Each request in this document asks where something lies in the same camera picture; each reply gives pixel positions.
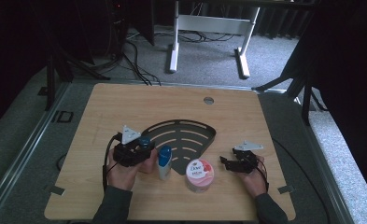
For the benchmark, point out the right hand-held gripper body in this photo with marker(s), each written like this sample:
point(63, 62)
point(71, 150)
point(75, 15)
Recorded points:
point(245, 161)

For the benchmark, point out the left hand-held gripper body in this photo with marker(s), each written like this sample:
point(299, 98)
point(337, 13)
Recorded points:
point(126, 154)

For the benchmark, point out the pink bottle with blue cap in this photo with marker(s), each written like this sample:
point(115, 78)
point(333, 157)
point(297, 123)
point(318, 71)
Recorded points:
point(150, 165)

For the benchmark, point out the white bottle with blue cap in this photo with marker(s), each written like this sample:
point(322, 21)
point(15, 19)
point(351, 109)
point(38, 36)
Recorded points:
point(165, 157)

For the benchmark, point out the pink jar with white lid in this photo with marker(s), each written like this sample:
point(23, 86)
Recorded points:
point(200, 172)

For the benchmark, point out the black slotted corner shelf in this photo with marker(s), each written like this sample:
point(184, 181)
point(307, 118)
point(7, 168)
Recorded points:
point(200, 133)

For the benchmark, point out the person's right hand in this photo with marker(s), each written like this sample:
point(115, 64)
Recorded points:
point(256, 182)

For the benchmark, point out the person's left hand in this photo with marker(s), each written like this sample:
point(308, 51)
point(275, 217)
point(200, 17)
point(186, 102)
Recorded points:
point(122, 177)

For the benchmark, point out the grey table grommet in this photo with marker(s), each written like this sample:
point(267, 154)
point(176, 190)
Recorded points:
point(208, 100)

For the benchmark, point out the black metal stand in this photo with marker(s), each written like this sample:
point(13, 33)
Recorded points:
point(305, 99)
point(50, 81)

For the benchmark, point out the black computer tower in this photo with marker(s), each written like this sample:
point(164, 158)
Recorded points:
point(117, 28)

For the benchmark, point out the metal floor rail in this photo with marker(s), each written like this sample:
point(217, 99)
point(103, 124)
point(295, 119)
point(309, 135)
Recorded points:
point(25, 149)
point(327, 174)

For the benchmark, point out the white desk frame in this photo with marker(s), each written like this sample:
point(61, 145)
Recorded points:
point(214, 24)

